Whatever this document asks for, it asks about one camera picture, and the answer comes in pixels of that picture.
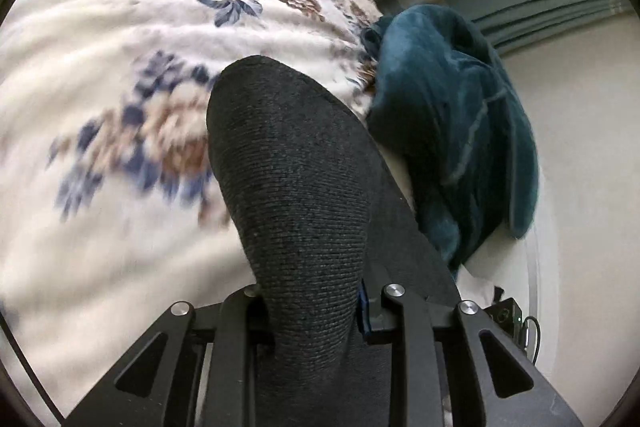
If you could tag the teal velvet blanket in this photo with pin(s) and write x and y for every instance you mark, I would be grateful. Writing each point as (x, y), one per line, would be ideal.
(445, 105)

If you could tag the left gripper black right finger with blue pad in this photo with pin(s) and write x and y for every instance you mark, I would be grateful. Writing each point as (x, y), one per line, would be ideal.
(454, 365)

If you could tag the floral fleece bed blanket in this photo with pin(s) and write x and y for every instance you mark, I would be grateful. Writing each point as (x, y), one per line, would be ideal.
(109, 210)

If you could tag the black box green light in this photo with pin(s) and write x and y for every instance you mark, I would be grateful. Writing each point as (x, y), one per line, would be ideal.
(507, 314)

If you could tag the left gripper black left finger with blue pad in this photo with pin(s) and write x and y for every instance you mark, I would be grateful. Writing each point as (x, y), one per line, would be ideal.
(191, 367)

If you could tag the dark grey knitted garment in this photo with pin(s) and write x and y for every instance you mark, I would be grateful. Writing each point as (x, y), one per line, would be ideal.
(312, 199)

